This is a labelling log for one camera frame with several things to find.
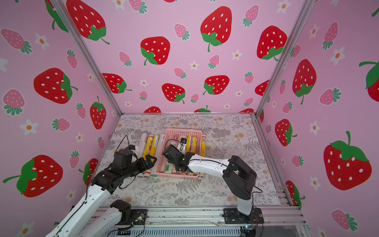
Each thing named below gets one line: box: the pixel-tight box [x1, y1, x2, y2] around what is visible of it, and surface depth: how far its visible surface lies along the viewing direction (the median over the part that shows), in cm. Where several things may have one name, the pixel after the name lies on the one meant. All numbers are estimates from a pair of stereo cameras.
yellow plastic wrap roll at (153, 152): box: [150, 134, 160, 178], surface depth 100 cm
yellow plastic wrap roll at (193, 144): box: [189, 135, 198, 154], surface depth 100 cm
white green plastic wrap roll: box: [164, 161, 174, 174], surface depth 88 cm
